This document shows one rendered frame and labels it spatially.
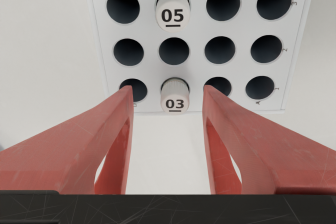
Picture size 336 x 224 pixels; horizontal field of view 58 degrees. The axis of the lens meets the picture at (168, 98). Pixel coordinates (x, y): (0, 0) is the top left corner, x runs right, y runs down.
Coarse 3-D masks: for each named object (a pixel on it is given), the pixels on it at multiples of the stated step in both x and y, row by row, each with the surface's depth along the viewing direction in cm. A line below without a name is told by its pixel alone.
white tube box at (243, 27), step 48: (96, 0) 11; (144, 0) 11; (192, 0) 11; (240, 0) 11; (288, 0) 12; (96, 48) 12; (144, 48) 12; (192, 48) 12; (240, 48) 12; (288, 48) 12; (144, 96) 14; (192, 96) 14; (240, 96) 14
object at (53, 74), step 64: (0, 0) 15; (64, 0) 15; (320, 0) 15; (0, 64) 17; (64, 64) 17; (320, 64) 17; (0, 128) 20; (192, 128) 20; (320, 128) 20; (128, 192) 24; (192, 192) 24
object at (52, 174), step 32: (128, 96) 12; (64, 128) 8; (96, 128) 8; (128, 128) 12; (0, 160) 6; (32, 160) 6; (64, 160) 6; (96, 160) 7; (128, 160) 12; (0, 192) 5; (32, 192) 5; (64, 192) 5; (96, 192) 11
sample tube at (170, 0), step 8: (160, 0) 11; (168, 0) 10; (176, 0) 10; (184, 0) 11; (160, 8) 10; (168, 8) 10; (176, 8) 10; (184, 8) 10; (160, 16) 11; (168, 16) 11; (176, 16) 11; (184, 16) 11; (160, 24) 11; (168, 24) 11; (176, 24) 11; (184, 24) 11
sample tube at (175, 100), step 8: (168, 80) 13; (176, 80) 13; (168, 88) 13; (176, 88) 13; (184, 88) 13; (168, 96) 12; (176, 96) 12; (184, 96) 13; (160, 104) 13; (168, 104) 13; (176, 104) 13; (184, 104) 13; (168, 112) 13; (176, 112) 13
